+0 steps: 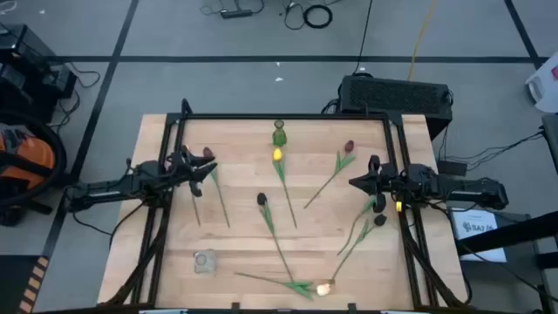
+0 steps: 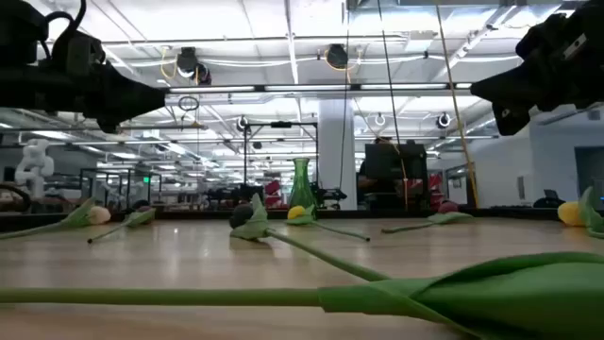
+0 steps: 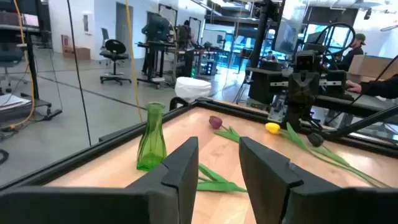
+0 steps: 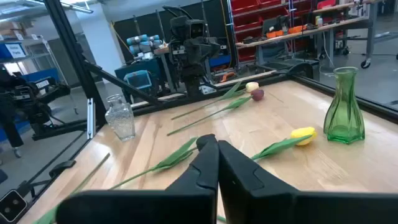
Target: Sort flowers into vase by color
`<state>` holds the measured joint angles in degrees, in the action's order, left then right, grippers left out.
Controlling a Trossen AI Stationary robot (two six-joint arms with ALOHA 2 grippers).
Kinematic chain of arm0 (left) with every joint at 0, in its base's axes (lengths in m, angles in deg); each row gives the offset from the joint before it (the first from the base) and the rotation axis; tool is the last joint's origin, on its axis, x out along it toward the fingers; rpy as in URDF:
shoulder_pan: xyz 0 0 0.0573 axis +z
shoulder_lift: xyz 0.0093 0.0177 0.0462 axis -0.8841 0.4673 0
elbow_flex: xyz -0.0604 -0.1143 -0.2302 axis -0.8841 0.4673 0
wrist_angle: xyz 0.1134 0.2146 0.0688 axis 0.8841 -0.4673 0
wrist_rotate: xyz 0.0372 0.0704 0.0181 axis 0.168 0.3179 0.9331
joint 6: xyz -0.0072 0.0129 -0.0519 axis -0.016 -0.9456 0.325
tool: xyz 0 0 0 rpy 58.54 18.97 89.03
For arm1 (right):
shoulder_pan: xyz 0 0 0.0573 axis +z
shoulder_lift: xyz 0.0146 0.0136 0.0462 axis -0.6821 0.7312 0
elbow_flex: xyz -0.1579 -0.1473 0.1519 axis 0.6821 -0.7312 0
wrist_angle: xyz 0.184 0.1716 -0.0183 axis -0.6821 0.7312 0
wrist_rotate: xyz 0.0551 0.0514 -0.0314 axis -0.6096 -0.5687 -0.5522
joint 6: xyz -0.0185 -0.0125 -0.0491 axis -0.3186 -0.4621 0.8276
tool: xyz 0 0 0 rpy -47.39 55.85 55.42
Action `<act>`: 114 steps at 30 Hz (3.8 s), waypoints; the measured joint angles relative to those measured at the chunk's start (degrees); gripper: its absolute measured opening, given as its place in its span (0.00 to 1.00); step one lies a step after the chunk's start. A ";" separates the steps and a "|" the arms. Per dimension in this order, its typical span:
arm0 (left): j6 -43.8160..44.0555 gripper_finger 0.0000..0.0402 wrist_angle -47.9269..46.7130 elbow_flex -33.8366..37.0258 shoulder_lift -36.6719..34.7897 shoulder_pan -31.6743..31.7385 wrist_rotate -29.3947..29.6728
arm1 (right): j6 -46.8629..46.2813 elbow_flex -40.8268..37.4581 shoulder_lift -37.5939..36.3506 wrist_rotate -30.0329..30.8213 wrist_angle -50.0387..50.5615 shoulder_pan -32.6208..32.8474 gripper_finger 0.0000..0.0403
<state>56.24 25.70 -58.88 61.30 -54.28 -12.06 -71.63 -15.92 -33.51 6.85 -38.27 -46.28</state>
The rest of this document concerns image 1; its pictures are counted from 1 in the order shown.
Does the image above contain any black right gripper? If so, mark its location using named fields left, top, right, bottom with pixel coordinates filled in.
left=348, top=154, right=409, bottom=215

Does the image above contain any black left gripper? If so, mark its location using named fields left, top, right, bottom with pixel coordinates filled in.
left=165, top=146, right=218, bottom=198

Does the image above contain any dark red artificial tulip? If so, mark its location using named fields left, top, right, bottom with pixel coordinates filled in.
left=303, top=140, right=357, bottom=210
left=201, top=146, right=231, bottom=229

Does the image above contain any yellow artificial tulip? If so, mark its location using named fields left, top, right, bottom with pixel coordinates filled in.
left=337, top=196, right=378, bottom=257
left=271, top=147, right=299, bottom=230

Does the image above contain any black artificial tulip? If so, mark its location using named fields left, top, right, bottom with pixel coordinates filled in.
left=330, top=213, right=388, bottom=281
left=255, top=192, right=295, bottom=283

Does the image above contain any pale pink artificial tulip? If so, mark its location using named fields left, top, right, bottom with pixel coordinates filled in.
left=180, top=144, right=201, bottom=227

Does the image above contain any cream artificial tulip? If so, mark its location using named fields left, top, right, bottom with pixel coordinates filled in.
left=234, top=271, right=337, bottom=302

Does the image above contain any green glass vase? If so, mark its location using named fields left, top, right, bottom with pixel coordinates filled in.
left=272, top=119, right=288, bottom=148

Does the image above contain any clear glass vase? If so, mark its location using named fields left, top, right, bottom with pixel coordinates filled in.
left=193, top=249, right=218, bottom=276

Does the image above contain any black power adapter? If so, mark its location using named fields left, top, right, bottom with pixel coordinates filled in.
left=437, top=160, right=468, bottom=178

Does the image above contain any black computer case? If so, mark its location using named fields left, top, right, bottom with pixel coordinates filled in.
left=337, top=73, right=454, bottom=140

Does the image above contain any white printed label sheet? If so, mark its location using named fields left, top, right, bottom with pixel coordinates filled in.
left=450, top=208, right=509, bottom=263

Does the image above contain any orange vacuum cleaner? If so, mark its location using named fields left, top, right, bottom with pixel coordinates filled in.
left=0, top=124, right=58, bottom=188
left=0, top=108, right=69, bottom=208

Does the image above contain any black power strip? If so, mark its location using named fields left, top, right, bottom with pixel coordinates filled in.
left=220, top=8, right=254, bottom=20

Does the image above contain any black metal beam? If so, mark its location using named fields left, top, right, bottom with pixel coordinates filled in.
left=455, top=212, right=558, bottom=257

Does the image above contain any grey furniture edge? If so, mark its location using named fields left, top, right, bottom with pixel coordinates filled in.
left=541, top=113, right=558, bottom=175

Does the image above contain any white plastic object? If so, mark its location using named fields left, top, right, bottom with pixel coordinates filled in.
left=525, top=51, right=558, bottom=114

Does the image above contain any black equipment stack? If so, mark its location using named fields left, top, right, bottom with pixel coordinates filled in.
left=0, top=24, right=78, bottom=126

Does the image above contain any black metal table frame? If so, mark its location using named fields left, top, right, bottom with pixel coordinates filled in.
left=102, top=98, right=474, bottom=314

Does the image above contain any long black cable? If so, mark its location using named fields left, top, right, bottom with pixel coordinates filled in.
left=351, top=0, right=375, bottom=75

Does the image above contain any long yellow cable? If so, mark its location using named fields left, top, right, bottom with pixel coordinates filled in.
left=406, top=0, right=439, bottom=82

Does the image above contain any coiled black cable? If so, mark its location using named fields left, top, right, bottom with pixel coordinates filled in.
left=303, top=3, right=334, bottom=30

